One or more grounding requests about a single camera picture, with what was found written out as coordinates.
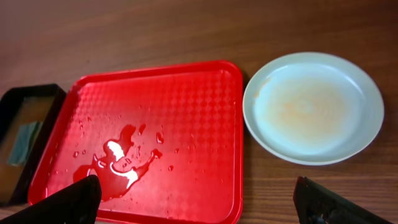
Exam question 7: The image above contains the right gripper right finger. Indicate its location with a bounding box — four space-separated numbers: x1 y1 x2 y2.
293 177 392 224

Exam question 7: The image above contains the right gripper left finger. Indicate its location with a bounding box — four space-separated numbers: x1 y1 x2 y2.
1 175 102 224

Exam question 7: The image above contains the green scouring sponge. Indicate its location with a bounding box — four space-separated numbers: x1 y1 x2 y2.
7 121 42 166

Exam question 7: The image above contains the light blue plate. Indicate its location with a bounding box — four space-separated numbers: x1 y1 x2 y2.
243 52 385 166

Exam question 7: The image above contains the red plastic tray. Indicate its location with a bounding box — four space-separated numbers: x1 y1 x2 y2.
28 60 243 223

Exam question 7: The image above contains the black water basin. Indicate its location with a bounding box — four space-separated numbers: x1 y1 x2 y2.
1 84 66 207

